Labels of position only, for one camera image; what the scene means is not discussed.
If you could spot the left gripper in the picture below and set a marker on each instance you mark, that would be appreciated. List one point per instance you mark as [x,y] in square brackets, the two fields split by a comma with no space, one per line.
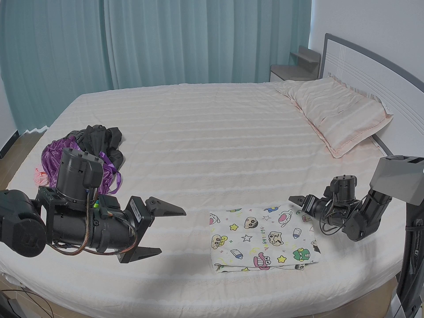
[132,224]

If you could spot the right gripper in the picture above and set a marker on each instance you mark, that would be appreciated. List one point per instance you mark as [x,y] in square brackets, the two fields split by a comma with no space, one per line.
[314,208]

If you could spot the white printed pyjama top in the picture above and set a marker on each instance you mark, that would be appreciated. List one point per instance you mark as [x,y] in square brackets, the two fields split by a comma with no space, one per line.
[265,240]

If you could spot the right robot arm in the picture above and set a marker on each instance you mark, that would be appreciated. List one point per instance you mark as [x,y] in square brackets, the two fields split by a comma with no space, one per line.
[394,177]

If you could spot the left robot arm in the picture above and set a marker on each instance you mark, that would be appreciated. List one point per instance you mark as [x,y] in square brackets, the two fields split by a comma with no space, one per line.
[20,224]

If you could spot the bed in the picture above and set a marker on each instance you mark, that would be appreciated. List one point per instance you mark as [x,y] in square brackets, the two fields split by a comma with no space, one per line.
[205,137]

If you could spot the pink striped pillow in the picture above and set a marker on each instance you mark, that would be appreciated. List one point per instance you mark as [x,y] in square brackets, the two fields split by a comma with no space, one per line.
[341,114]

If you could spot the black garment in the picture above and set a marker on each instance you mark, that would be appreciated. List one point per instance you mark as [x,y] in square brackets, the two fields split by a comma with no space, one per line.
[99,137]

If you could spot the pink garment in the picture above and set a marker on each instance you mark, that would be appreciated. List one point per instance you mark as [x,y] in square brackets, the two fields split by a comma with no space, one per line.
[41,177]

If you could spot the purple satin garment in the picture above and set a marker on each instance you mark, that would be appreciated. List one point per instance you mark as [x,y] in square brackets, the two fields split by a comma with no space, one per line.
[51,157]

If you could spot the grey bedside table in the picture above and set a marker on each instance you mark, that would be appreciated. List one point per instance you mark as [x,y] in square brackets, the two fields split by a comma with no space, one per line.
[291,71]

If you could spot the blue-green curtain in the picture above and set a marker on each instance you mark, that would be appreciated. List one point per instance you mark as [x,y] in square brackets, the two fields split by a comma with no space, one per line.
[53,51]
[205,28]

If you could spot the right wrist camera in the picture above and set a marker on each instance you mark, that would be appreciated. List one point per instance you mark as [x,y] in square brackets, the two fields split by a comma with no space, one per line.
[328,193]

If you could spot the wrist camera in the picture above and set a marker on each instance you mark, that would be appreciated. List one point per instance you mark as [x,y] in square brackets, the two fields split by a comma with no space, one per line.
[111,205]
[328,193]

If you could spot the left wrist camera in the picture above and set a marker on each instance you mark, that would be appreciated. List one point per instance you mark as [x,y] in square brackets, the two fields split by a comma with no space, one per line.
[111,205]

